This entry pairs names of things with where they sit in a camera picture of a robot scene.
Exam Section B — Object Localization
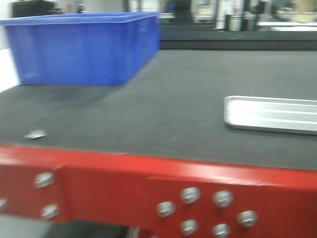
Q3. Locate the blue tote on conveyor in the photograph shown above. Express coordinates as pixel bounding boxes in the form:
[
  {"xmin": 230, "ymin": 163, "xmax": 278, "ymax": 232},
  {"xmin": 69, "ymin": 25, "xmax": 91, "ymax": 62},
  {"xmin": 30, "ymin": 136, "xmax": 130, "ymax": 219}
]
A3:
[{"xmin": 0, "ymin": 12, "xmax": 160, "ymax": 86}]

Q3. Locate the silver metal tray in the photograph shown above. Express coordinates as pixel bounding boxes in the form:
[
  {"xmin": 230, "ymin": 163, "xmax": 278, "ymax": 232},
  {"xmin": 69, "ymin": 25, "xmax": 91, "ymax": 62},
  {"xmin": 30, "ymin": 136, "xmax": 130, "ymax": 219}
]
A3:
[{"xmin": 224, "ymin": 96, "xmax": 317, "ymax": 135}]

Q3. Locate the black conveyor rear rail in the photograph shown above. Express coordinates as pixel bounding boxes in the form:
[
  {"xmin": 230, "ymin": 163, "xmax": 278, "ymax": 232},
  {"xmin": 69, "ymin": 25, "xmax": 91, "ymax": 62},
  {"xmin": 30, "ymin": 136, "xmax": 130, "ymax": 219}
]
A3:
[{"xmin": 160, "ymin": 24, "xmax": 317, "ymax": 51}]

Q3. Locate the black conveyor belt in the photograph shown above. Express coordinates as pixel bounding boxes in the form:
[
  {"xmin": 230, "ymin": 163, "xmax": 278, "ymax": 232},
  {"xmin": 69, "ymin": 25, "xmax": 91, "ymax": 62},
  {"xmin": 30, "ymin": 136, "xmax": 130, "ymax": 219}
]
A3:
[{"xmin": 0, "ymin": 50, "xmax": 317, "ymax": 171}]

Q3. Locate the small foil scrap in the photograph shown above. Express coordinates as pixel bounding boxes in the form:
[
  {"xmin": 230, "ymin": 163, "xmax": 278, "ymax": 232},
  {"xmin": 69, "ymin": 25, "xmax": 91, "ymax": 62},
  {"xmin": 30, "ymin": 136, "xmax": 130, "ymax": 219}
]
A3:
[{"xmin": 24, "ymin": 130, "xmax": 47, "ymax": 139}]

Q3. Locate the red conveyor frame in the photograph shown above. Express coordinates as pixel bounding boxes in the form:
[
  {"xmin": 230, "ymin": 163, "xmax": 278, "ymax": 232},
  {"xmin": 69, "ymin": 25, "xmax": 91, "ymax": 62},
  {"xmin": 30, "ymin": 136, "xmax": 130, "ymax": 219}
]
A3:
[{"xmin": 0, "ymin": 146, "xmax": 317, "ymax": 238}]

